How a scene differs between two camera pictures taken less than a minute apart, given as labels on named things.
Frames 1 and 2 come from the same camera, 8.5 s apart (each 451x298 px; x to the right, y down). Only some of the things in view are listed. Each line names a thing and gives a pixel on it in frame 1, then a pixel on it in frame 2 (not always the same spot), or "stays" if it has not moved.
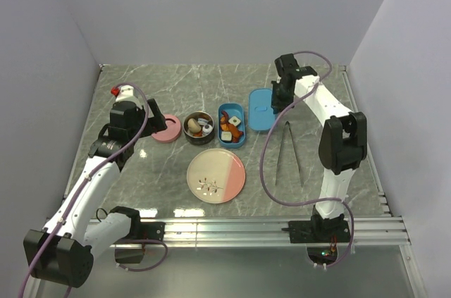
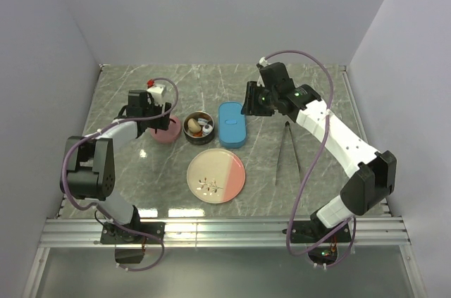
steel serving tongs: (287, 124) stays
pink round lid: (172, 131) stays
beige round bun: (194, 127) stays
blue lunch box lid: (261, 115) to (232, 125)
